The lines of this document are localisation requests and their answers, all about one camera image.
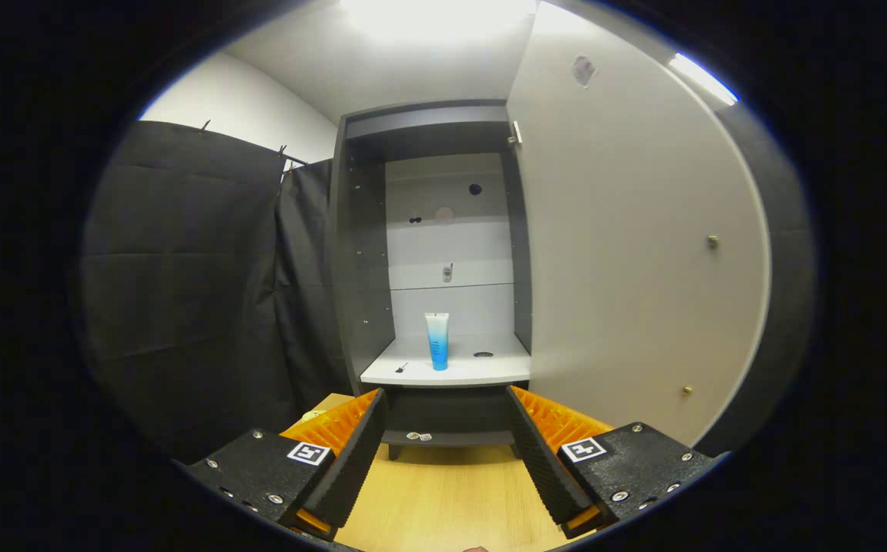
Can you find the long ceiling light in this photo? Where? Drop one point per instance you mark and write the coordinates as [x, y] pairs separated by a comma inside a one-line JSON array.
[[704, 78]]

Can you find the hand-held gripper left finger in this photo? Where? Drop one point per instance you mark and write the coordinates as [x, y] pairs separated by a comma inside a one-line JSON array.
[[351, 468]]

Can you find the yellow plush toy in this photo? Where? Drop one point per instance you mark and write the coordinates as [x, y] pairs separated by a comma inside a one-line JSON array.
[[313, 416]]

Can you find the beige cabinet door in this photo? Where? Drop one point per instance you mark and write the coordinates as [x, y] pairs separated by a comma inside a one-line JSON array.
[[627, 253]]

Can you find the light grey cabinet shelf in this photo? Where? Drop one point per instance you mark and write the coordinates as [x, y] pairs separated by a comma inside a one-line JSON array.
[[481, 369]]

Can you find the dark grey cabinet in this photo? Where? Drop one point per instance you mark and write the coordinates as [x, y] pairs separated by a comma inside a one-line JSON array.
[[363, 268]]

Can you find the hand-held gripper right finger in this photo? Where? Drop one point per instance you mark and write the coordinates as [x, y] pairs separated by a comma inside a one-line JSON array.
[[543, 468]]

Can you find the blue white squeeze tube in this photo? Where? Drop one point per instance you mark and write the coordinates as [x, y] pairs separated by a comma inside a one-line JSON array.
[[438, 345]]

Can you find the black backdrop cloth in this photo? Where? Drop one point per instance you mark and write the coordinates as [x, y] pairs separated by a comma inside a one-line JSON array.
[[198, 291]]

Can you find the large ceiling light panel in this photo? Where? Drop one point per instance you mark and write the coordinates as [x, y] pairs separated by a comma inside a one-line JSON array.
[[435, 15]]

